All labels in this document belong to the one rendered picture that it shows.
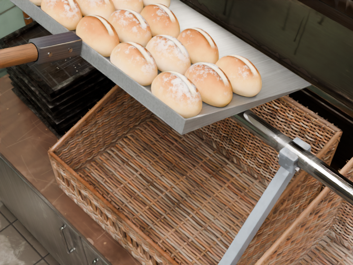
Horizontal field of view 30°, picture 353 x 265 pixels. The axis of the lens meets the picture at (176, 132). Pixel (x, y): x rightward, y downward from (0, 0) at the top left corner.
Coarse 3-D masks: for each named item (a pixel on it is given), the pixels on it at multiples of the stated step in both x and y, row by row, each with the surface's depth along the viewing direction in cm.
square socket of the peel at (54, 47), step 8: (72, 32) 115; (32, 40) 109; (40, 40) 110; (48, 40) 110; (56, 40) 111; (64, 40) 111; (72, 40) 112; (80, 40) 113; (40, 48) 108; (48, 48) 109; (56, 48) 110; (64, 48) 112; (72, 48) 113; (80, 48) 114; (40, 56) 109; (48, 56) 110; (56, 56) 111; (64, 56) 113; (72, 56) 114
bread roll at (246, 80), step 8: (224, 56) 118; (232, 56) 117; (240, 56) 117; (216, 64) 118; (224, 64) 116; (232, 64) 115; (240, 64) 115; (248, 64) 115; (224, 72) 116; (232, 72) 115; (240, 72) 114; (248, 72) 114; (256, 72) 115; (232, 80) 115; (240, 80) 114; (248, 80) 114; (256, 80) 115; (232, 88) 115; (240, 88) 115; (248, 88) 114; (256, 88) 115; (248, 96) 116
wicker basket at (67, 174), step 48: (288, 96) 159; (96, 144) 180; (144, 144) 186; (192, 144) 185; (240, 144) 177; (336, 144) 153; (96, 192) 158; (144, 192) 175; (192, 192) 174; (240, 192) 174; (288, 192) 147; (144, 240) 150; (192, 240) 165
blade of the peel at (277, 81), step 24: (24, 0) 123; (48, 24) 120; (192, 24) 136; (216, 24) 139; (240, 48) 132; (120, 72) 109; (264, 72) 126; (288, 72) 128; (144, 96) 106; (240, 96) 116; (264, 96) 118; (168, 120) 104; (192, 120) 102; (216, 120) 108
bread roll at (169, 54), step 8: (152, 40) 117; (160, 40) 116; (168, 40) 115; (176, 40) 116; (152, 48) 116; (160, 48) 115; (168, 48) 115; (176, 48) 115; (184, 48) 116; (160, 56) 115; (168, 56) 114; (176, 56) 114; (184, 56) 115; (160, 64) 115; (168, 64) 115; (176, 64) 114; (184, 64) 115; (184, 72) 115
